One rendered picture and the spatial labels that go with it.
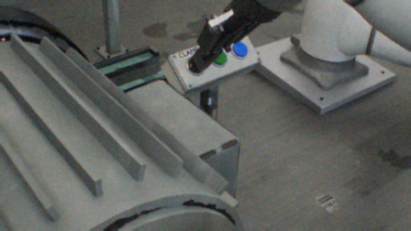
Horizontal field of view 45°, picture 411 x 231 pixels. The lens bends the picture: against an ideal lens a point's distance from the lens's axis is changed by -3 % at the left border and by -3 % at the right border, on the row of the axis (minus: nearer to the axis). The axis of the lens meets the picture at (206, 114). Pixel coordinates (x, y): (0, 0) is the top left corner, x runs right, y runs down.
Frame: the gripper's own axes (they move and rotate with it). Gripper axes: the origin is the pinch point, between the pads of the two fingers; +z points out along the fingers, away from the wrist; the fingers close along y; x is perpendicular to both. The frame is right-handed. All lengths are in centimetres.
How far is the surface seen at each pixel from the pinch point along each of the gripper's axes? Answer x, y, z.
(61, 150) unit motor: 15, 41, -44
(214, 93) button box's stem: 4.3, -5.0, 11.2
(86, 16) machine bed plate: -48, -19, 76
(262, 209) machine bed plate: 27.7, -5.7, 16.7
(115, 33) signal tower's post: -30, -14, 53
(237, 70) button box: 3.3, -7.3, 4.7
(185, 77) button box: 1.2, 2.9, 4.6
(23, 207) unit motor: 17, 44, -44
